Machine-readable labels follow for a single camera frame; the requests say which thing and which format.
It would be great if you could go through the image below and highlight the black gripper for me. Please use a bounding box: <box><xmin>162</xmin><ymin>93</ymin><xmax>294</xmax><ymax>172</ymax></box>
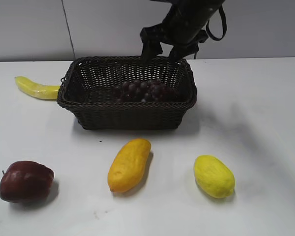
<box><xmin>140</xmin><ymin>0</ymin><xmax>226</xmax><ymax>61</ymax></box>

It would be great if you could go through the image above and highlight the dark red grape bunch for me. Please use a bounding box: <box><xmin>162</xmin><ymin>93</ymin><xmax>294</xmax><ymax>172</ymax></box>
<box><xmin>113</xmin><ymin>79</ymin><xmax>180</xmax><ymax>103</ymax></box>

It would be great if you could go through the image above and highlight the black woven basket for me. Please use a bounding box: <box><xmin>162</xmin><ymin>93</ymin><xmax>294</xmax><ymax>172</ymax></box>
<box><xmin>57</xmin><ymin>56</ymin><xmax>197</xmax><ymax>130</ymax></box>

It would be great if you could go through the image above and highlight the yellow banana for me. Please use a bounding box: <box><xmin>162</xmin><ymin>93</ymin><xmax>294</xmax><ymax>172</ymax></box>
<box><xmin>15</xmin><ymin>76</ymin><xmax>60</xmax><ymax>100</ymax></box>

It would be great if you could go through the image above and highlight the orange mango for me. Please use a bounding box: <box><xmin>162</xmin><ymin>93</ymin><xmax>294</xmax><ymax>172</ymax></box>
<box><xmin>107</xmin><ymin>138</ymin><xmax>151</xmax><ymax>193</ymax></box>

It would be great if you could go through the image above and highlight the yellow lemon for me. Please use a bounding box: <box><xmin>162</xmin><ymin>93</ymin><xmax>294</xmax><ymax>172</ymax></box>
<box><xmin>193</xmin><ymin>155</ymin><xmax>236</xmax><ymax>199</ymax></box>

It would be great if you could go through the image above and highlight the red apple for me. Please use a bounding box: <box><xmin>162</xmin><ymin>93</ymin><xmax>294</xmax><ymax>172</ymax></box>
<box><xmin>0</xmin><ymin>161</ymin><xmax>54</xmax><ymax>204</ymax></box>

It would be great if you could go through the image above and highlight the black cable loop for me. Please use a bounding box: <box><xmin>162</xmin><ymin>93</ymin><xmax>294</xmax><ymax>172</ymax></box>
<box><xmin>205</xmin><ymin>5</ymin><xmax>228</xmax><ymax>41</ymax></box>

